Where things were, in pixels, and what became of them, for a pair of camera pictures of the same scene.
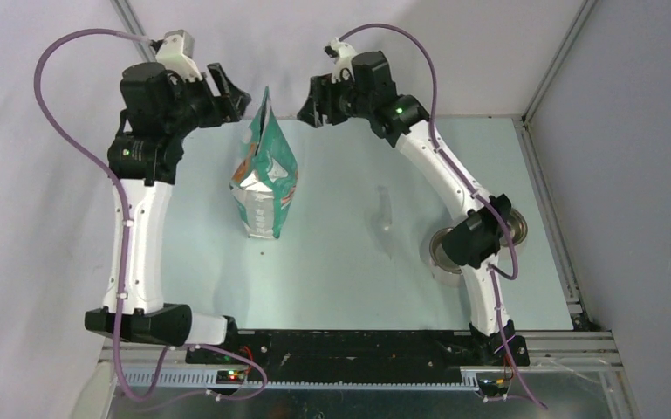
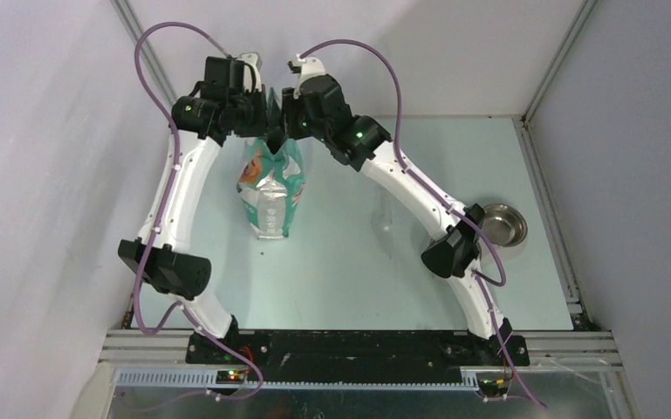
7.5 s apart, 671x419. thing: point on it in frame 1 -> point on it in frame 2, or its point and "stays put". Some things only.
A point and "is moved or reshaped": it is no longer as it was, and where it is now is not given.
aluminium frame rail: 578,312 stays put
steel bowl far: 517,228 stays put
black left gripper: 228,107 -> 259,128
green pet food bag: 264,179 is moved or reshaped
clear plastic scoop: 379,218 stays put
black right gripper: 321,100 -> 290,107
